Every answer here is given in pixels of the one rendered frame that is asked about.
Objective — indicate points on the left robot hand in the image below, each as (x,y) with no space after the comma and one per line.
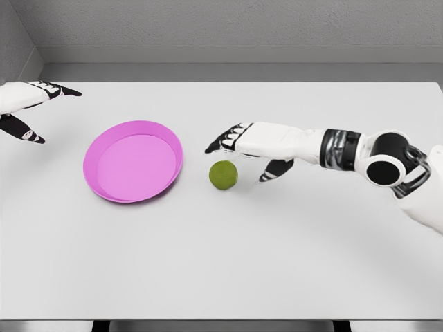
(20,97)

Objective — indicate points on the pink round plate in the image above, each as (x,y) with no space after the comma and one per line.
(133,162)

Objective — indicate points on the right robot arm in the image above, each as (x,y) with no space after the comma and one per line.
(373,155)

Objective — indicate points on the green apple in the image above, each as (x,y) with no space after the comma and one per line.
(223,175)

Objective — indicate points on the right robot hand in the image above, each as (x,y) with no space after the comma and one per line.
(266,140)

